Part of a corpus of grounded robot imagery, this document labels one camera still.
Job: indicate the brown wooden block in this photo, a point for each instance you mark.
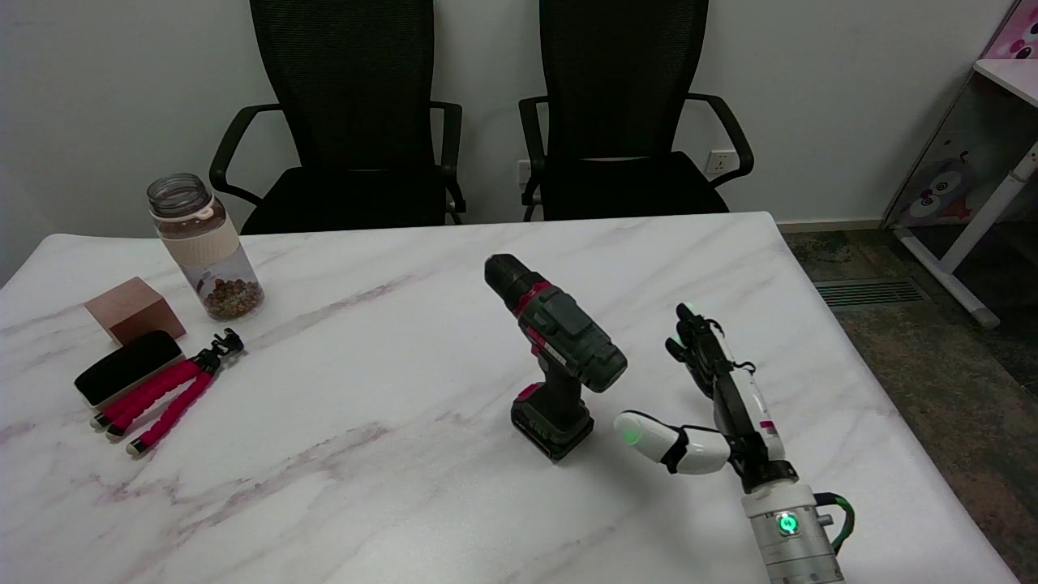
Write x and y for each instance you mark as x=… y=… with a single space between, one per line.
x=134 y=310

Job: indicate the clear bottle with nuts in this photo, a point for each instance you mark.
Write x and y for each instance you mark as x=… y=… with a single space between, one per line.
x=208 y=247

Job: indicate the black mesh office chair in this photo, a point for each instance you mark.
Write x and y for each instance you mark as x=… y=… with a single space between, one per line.
x=624 y=122
x=349 y=122

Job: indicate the white wall power outlet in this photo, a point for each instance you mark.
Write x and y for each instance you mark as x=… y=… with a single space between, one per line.
x=720 y=162
x=524 y=171

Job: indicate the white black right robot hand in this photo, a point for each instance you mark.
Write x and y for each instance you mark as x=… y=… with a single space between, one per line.
x=734 y=397

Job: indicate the black oblong case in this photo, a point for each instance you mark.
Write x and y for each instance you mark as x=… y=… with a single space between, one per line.
x=128 y=367

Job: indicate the dark green power screwdriver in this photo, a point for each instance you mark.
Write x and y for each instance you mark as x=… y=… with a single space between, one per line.
x=564 y=341

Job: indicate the pink cartoon picture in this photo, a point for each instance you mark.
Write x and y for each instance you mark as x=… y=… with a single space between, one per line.
x=1018 y=31

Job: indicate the white desk with angled leg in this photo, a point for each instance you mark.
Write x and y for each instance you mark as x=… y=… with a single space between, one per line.
x=985 y=219

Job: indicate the dark floor vent grille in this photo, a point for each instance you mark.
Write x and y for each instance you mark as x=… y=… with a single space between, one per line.
x=869 y=293

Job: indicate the red flexible mini tripod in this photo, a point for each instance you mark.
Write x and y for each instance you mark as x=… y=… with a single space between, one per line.
x=166 y=391

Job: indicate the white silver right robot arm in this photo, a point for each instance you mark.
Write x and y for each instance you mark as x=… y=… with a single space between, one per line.
x=791 y=535

